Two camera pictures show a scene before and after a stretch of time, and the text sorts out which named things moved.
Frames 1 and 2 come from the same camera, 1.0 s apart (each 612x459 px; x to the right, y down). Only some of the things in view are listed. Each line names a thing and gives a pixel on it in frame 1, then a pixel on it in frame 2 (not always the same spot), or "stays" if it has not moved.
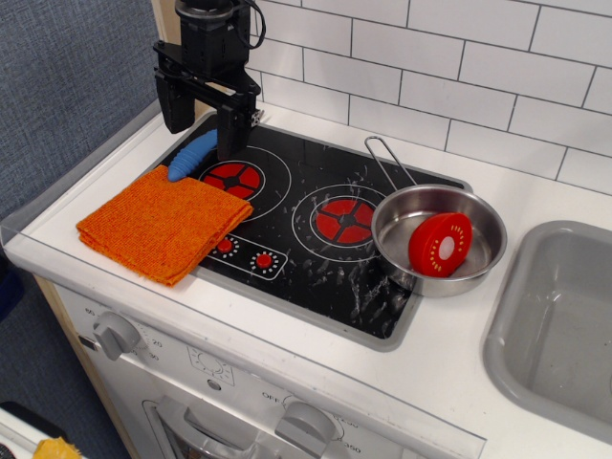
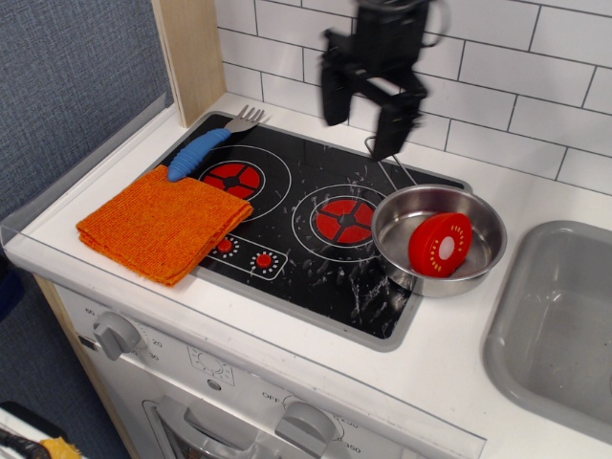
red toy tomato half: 439,243 stays
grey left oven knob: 116,334 stays
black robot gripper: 213,55 → 378,61
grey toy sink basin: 547,343 stays
